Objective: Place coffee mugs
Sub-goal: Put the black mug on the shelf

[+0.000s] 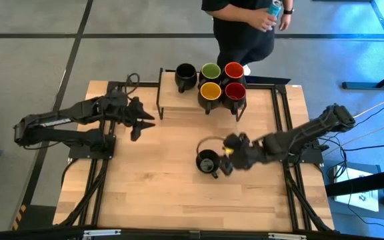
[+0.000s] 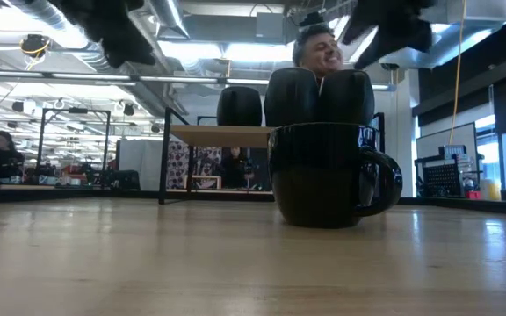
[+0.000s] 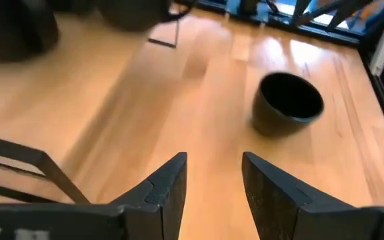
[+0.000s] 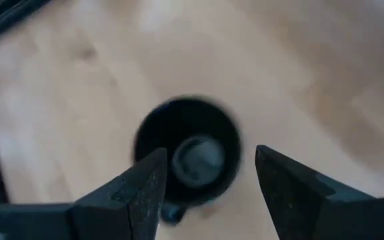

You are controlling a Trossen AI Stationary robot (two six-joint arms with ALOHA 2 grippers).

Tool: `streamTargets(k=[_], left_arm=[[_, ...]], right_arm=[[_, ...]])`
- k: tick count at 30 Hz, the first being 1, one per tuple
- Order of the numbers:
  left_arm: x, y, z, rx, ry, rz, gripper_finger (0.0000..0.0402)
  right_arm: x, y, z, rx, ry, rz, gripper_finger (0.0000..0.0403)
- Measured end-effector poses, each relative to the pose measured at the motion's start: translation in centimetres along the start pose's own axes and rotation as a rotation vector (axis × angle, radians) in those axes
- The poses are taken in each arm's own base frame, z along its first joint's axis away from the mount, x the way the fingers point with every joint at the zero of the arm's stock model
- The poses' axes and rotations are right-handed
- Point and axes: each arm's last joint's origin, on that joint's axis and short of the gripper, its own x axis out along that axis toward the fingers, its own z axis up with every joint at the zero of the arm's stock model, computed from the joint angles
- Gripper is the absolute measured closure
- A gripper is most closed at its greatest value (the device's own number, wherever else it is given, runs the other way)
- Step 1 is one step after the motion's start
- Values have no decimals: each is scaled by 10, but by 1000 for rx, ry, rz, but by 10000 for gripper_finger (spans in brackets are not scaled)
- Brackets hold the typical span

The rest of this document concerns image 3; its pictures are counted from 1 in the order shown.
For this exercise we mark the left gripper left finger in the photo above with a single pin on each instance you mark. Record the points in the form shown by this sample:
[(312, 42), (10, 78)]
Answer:
[(145, 216)]

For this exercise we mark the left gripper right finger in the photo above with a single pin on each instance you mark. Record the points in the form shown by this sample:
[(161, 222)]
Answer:
[(278, 213)]

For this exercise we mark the black tapered cup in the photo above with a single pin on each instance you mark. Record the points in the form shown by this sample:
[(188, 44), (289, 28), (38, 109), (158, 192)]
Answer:
[(272, 120)]

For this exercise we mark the large black pot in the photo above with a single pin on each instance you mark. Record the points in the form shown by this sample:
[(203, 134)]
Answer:
[(15, 30)]

